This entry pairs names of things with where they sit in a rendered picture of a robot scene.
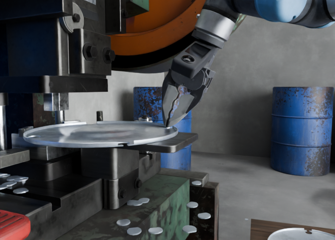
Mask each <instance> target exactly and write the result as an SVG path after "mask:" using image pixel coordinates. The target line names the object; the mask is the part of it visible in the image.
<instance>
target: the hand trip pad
mask: <svg viewBox="0 0 335 240"><path fill-rule="evenodd" d="M29 233H30V220H29V218H28V217H27V216H25V215H22V214H18V213H13V212H9V211H4V210H0V240H24V239H25V238H26V237H28V235H29Z"/></svg>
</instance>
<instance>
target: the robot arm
mask: <svg viewBox="0 0 335 240"><path fill-rule="evenodd" d="M240 14H245V15H249V16H254V17H258V18H263V19H265V20H267V21H271V22H285V23H291V24H296V25H302V26H305V27H308V28H325V27H328V26H331V25H332V24H333V23H334V22H335V0H206V1H205V3H204V5H203V8H202V10H201V13H200V14H197V16H196V18H197V19H198V20H197V22H196V24H195V26H194V27H195V28H196V30H195V29H194V30H193V33H192V35H191V36H193V37H195V38H197V40H195V41H194V42H193V43H192V44H191V45H189V46H188V47H187V48H186V49H185V50H183V51H182V52H181V53H180V54H178V55H177V56H176V57H175V58H174V59H173V60H172V64H171V69H169V70H168V74H167V75H166V77H165V78H164V81H163V85H162V116H163V122H164V125H165V126H166V127H171V126H173V125H175V124H177V123H178V122H179V121H180V120H181V119H182V118H184V117H185V116H186V115H187V114H188V113H189V111H190V110H192V109H193V108H194V107H195V106H196V105H198V104H199V103H200V101H201V100H202V98H203V96H204V93H206V92H207V90H208V88H209V86H210V84H211V82H212V79H213V77H214V75H215V73H216V72H215V71H213V70H210V67H211V64H212V62H213V60H214V58H215V56H216V54H217V52H218V49H219V48H220V49H223V47H224V45H225V43H224V42H226V41H228V39H229V37H230V35H231V32H232V30H233V28H234V26H235V24H236V21H237V19H238V17H239V15H240ZM208 78H209V80H208ZM207 80H208V82H207ZM206 82H207V84H206ZM205 84H206V85H205ZM180 85H182V86H184V87H186V88H187V91H188V92H190V94H186V95H182V96H181V97H180V99H179V105H178V108H177V109H176V110H175V111H174V112H173V116H172V117H171V118H170V113H171V111H172V110H173V107H174V105H175V102H176V100H177V99H178V97H179V95H180V92H179V90H178V88H179V86H180Z"/></svg>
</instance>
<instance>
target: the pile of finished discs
mask: <svg viewBox="0 0 335 240"><path fill-rule="evenodd" d="M305 232H307V230H304V228H288V229H282V230H278V231H276V232H274V233H272V234H271V235H270V236H269V237H268V240H335V235H332V234H329V233H325V232H322V231H317V230H311V231H309V232H311V233H312V234H307V233H305Z"/></svg>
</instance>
